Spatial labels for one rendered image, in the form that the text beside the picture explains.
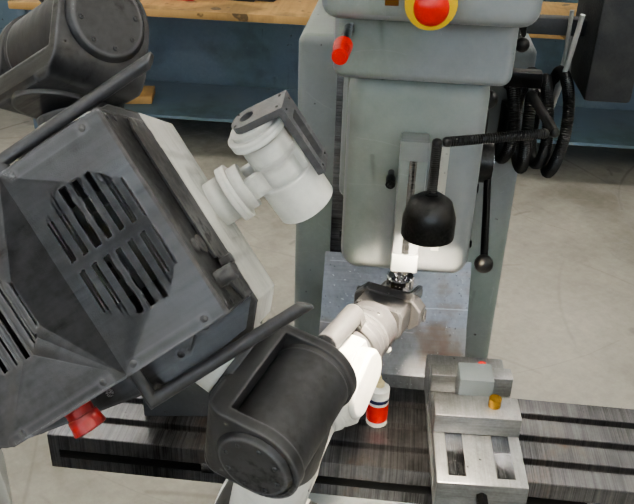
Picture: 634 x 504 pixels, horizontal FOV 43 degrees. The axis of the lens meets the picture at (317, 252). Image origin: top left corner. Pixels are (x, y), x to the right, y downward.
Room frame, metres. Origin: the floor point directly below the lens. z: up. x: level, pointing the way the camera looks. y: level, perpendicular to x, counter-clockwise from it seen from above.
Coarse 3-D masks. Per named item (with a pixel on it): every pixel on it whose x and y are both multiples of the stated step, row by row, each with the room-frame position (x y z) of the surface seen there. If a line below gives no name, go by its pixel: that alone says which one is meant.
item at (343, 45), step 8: (352, 24) 1.07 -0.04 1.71; (344, 32) 1.02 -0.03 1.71; (352, 32) 1.07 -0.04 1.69; (336, 40) 0.97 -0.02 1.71; (344, 40) 0.97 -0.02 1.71; (336, 48) 0.94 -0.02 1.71; (344, 48) 0.94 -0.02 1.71; (352, 48) 0.98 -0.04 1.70; (336, 56) 0.93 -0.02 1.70; (344, 56) 0.93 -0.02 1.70
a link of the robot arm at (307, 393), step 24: (288, 360) 0.68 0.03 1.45; (312, 360) 0.67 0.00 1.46; (264, 384) 0.65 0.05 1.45; (288, 384) 0.64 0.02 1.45; (312, 384) 0.65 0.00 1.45; (336, 384) 0.66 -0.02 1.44; (240, 408) 0.62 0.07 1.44; (264, 408) 0.61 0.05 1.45; (288, 408) 0.61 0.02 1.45; (312, 408) 0.62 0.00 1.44; (336, 408) 0.65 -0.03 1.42; (288, 432) 0.59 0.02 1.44; (312, 432) 0.61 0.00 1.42; (312, 456) 0.60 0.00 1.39
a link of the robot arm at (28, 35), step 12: (48, 0) 0.79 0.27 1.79; (36, 12) 0.80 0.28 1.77; (48, 12) 0.77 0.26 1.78; (24, 24) 0.81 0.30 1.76; (36, 24) 0.79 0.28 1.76; (48, 24) 0.77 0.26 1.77; (12, 36) 0.82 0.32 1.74; (24, 36) 0.80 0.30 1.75; (36, 36) 0.78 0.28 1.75; (48, 36) 0.77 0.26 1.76; (12, 48) 0.81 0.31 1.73; (24, 48) 0.80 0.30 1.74; (36, 48) 0.78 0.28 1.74; (12, 60) 0.81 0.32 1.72
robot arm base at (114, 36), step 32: (64, 0) 0.76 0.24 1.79; (96, 0) 0.78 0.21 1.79; (128, 0) 0.81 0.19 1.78; (64, 32) 0.74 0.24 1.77; (96, 32) 0.76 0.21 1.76; (128, 32) 0.79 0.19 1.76; (0, 64) 0.82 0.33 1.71; (32, 64) 0.75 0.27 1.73; (64, 64) 0.73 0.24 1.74; (96, 64) 0.75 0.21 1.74; (128, 64) 0.77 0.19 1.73; (0, 96) 0.78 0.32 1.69; (32, 96) 0.76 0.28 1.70; (64, 96) 0.76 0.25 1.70; (128, 96) 0.77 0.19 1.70
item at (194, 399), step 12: (192, 384) 1.19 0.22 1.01; (180, 396) 1.19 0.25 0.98; (192, 396) 1.19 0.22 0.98; (204, 396) 1.19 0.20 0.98; (144, 408) 1.19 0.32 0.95; (156, 408) 1.19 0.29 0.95; (168, 408) 1.19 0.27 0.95; (180, 408) 1.19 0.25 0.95; (192, 408) 1.19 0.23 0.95; (204, 408) 1.19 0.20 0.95
